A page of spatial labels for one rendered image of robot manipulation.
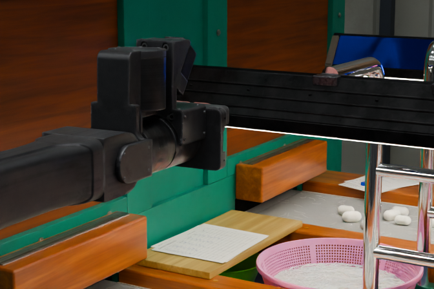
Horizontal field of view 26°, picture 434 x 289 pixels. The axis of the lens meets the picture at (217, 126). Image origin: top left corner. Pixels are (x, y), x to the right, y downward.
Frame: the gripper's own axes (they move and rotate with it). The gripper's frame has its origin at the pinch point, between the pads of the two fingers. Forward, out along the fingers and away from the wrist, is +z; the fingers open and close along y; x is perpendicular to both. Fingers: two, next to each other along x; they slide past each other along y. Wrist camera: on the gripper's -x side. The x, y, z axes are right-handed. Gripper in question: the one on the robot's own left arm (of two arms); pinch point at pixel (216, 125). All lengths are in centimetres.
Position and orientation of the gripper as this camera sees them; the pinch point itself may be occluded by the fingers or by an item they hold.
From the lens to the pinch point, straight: 108.3
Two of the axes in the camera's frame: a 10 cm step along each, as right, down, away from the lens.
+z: 4.5, -1.3, 8.8
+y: -8.9, -0.8, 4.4
